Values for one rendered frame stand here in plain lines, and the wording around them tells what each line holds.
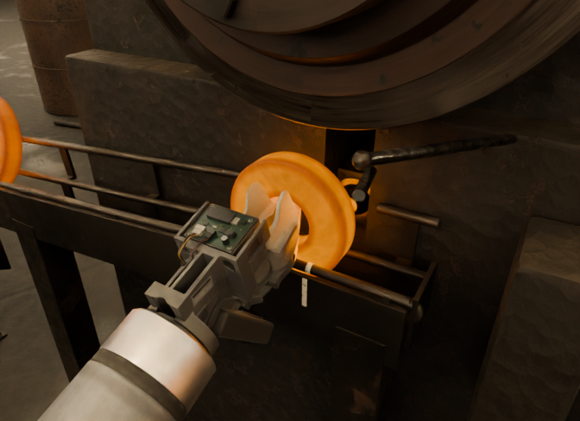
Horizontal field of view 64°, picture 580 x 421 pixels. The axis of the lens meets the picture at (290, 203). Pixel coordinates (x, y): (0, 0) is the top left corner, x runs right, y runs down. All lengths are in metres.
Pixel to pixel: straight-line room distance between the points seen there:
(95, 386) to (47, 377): 1.10
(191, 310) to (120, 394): 0.08
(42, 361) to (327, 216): 1.16
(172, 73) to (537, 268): 0.49
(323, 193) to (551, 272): 0.22
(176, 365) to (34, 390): 1.10
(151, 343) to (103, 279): 1.37
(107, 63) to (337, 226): 0.43
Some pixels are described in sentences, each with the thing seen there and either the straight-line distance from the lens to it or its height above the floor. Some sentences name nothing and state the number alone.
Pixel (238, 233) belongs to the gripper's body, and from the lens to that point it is 0.43.
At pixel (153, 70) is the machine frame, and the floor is 0.87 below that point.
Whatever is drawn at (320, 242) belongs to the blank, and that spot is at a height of 0.73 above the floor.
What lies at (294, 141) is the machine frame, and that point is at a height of 0.81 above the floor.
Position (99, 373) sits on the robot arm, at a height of 0.75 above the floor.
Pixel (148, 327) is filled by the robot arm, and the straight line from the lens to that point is 0.40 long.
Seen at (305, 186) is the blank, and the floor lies 0.80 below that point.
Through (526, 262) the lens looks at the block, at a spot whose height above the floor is 0.80.
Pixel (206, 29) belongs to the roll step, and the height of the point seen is 0.96.
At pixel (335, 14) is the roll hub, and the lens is 0.31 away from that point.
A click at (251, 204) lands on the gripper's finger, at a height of 0.78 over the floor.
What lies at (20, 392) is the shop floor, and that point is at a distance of 1.49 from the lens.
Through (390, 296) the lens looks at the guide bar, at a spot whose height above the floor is 0.71.
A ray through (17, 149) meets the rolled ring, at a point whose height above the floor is 0.69.
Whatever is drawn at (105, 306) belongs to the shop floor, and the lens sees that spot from 1.64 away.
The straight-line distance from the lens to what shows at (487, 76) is 0.38.
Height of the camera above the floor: 1.04
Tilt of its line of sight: 30 degrees down
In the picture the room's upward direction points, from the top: straight up
